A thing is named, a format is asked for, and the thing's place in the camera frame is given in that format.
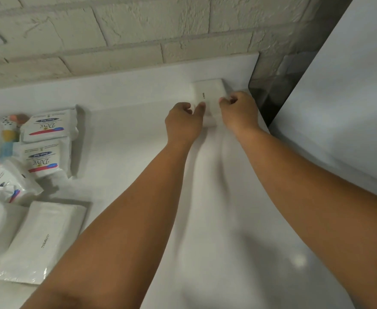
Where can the person's right hand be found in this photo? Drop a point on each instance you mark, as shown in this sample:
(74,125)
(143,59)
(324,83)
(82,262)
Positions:
(241,114)

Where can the person's left hand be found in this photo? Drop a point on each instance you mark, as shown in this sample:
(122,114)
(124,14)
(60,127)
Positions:
(182,125)

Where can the person's right thumb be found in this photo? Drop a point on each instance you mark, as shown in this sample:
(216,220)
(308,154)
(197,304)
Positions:
(224,100)

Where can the person's left thumb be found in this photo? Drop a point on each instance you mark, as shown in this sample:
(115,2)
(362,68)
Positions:
(200,109)

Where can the small plain white packet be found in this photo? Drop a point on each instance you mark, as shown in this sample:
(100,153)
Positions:
(209,91)

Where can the person's left forearm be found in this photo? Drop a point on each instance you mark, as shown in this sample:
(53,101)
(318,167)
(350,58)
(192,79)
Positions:
(121,228)

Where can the person's right forearm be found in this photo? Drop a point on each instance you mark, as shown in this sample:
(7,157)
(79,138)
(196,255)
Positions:
(317,202)

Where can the white cabinet panel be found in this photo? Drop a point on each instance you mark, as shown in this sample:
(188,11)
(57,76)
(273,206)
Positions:
(346,93)

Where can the white soap packet red label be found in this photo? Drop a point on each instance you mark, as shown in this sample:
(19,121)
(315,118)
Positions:
(45,159)
(48,125)

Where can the colourful dotted packet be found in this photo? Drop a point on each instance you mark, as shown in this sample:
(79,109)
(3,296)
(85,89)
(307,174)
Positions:
(9,133)

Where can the crumpled white plastic sachet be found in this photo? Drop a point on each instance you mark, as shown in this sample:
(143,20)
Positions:
(13,180)

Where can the large plain white flat packet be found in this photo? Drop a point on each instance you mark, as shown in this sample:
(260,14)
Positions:
(42,241)

